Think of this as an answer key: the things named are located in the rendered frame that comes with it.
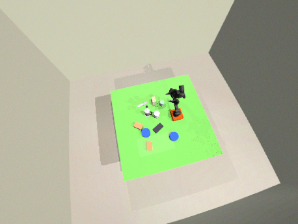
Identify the tan block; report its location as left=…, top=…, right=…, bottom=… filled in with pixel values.
left=133, top=122, right=143, bottom=130
left=146, top=141, right=153, bottom=151

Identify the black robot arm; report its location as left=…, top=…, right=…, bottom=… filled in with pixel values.
left=170, top=85, right=186, bottom=117

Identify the blue disc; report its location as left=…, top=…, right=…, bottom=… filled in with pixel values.
left=169, top=132, right=179, bottom=141
left=141, top=128, right=150, bottom=137

